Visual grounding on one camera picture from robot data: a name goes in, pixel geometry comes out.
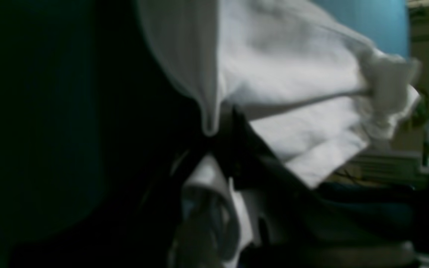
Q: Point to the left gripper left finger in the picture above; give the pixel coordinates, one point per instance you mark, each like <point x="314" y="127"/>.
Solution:
<point x="133" y="227"/>

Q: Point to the white T-shirt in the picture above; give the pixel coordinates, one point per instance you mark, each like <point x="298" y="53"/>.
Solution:
<point x="317" y="92"/>

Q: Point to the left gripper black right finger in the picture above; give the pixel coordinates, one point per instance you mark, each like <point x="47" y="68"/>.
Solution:
<point x="293" y="227"/>

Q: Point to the teal table cloth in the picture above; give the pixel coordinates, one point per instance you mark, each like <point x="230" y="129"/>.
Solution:
<point x="386" y="22"/>

